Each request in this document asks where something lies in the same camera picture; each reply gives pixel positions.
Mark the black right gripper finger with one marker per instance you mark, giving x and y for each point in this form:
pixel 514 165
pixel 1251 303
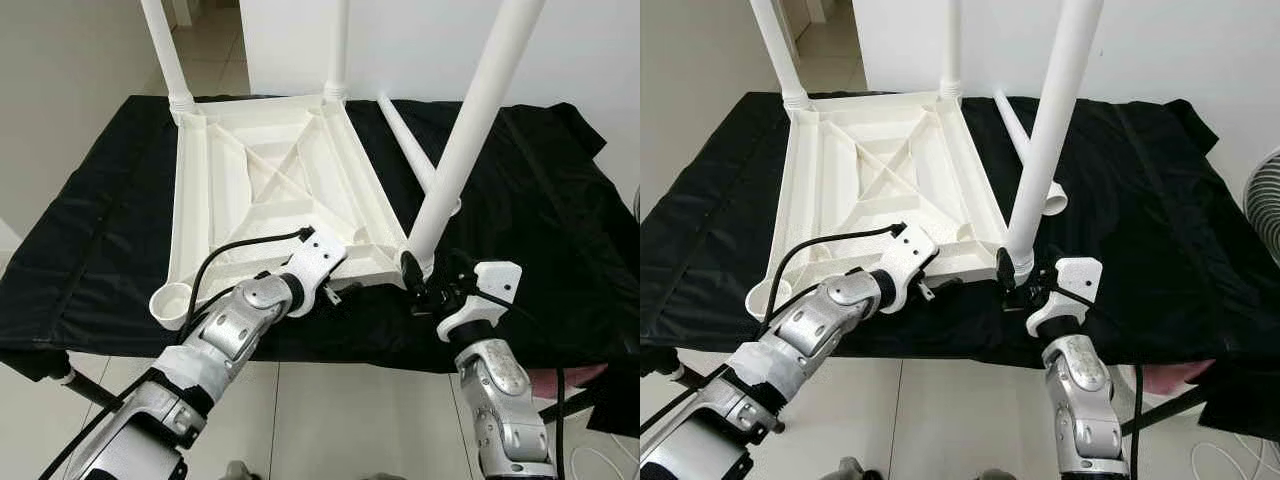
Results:
pixel 1005 267
pixel 409 270

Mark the white plastic table top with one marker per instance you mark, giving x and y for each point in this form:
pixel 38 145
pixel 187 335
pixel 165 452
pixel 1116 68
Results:
pixel 870 190
pixel 260 190

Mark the white tapered table leg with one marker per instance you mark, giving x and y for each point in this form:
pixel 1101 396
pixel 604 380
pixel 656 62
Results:
pixel 338 50
pixel 165 50
pixel 951 50
pixel 1010 120
pixel 480 100
pixel 400 125
pixel 775 50
pixel 1060 100

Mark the black table cloth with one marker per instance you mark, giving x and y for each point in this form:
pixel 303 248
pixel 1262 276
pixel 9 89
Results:
pixel 1150 290
pixel 540 280

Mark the pink soft item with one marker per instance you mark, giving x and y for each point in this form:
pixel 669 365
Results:
pixel 1175 378
pixel 570 380

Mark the grey right robot foot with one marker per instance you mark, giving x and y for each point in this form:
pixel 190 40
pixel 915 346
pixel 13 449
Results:
pixel 995 475
pixel 385 476

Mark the grey robot foot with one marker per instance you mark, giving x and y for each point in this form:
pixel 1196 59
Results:
pixel 995 475
pixel 238 472
pixel 385 476
pixel 850 470

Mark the grey left robot foot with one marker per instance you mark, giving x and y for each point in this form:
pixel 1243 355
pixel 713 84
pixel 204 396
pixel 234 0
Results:
pixel 850 470
pixel 238 472

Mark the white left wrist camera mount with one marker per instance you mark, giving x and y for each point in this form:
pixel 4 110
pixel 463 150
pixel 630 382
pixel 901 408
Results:
pixel 315 260
pixel 908 258

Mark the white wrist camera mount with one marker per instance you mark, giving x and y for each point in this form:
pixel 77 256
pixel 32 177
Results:
pixel 490 290
pixel 908 258
pixel 315 260
pixel 1075 285

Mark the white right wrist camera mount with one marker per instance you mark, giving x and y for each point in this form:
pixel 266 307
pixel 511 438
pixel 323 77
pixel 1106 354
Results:
pixel 490 290
pixel 1075 285

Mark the white pedestal fan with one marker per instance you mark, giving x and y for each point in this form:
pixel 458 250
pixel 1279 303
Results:
pixel 1265 205

